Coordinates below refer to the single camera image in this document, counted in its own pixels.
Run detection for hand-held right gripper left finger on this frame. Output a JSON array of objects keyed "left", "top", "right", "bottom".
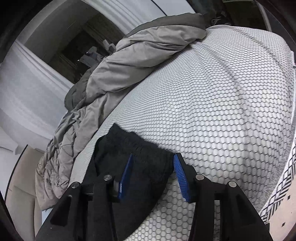
[{"left": 35, "top": 154, "right": 134, "bottom": 241}]

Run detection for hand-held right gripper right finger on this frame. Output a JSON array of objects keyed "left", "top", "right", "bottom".
[{"left": 173, "top": 152, "right": 274, "bottom": 241}]

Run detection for black pants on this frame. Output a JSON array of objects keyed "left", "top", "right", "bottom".
[{"left": 88, "top": 123, "right": 175, "bottom": 241}]

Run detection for black white patterned cloth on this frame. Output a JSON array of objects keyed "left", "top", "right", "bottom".
[{"left": 259, "top": 139, "right": 296, "bottom": 223}]

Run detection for grey duvet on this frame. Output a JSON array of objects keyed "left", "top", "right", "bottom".
[{"left": 35, "top": 13, "right": 207, "bottom": 211}]

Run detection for white curtain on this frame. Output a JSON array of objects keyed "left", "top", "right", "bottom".
[
  {"left": 84, "top": 0, "right": 168, "bottom": 36},
  {"left": 0, "top": 42, "right": 78, "bottom": 153}
]

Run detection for beige upholstered bed frame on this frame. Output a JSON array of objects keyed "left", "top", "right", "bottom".
[{"left": 5, "top": 145, "right": 58, "bottom": 241}]

